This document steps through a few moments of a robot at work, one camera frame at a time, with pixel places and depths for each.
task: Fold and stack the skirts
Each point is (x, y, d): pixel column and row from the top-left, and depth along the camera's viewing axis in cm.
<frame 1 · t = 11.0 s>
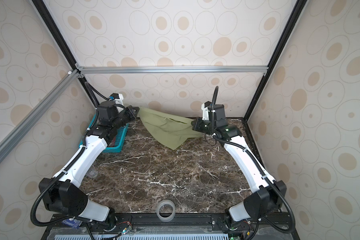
left hand: (140, 104, 74), fingers closed
right hand: (192, 122, 76), fingers closed
olive green skirt: (172, 131, 96), point 14 cm above the table

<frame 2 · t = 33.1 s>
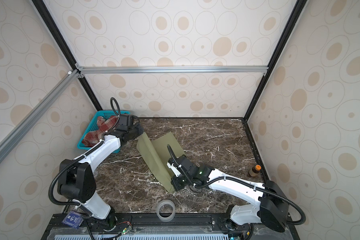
left hand: (146, 124, 88), fingers closed
right hand: (171, 182, 76), fingers closed
olive green skirt: (155, 153, 86), point 14 cm above the table
red plaid skirt: (104, 125, 105), point 10 cm above the table
brown bottle orange cap: (255, 171, 87), point 7 cm above the table

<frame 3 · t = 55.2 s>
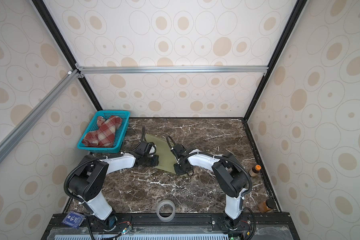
left hand: (162, 159, 93), fingers closed
right hand: (180, 171, 91), fingers closed
olive green skirt: (164, 145, 108), on the table
brown jar black lid: (265, 206, 73), point 9 cm above the table
the other named things where they were.

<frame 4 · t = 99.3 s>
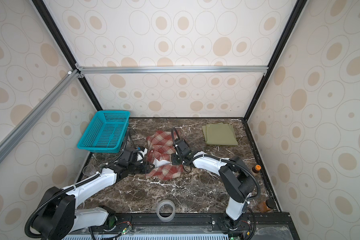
left hand: (155, 164, 85), fingers open
right hand: (173, 158, 91), fingers open
olive green skirt: (219, 134, 111), on the table
red plaid skirt: (161, 146, 99), point 5 cm above the table
the other named things where they were.

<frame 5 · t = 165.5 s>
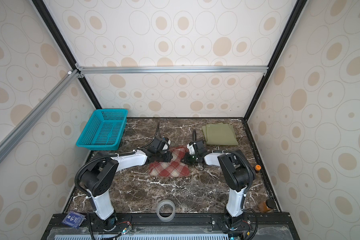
left hand: (176, 154, 92), fingers closed
right hand: (181, 160, 96), fingers closed
red plaid skirt: (176, 168, 92), point 3 cm above the table
the other named things where they were.

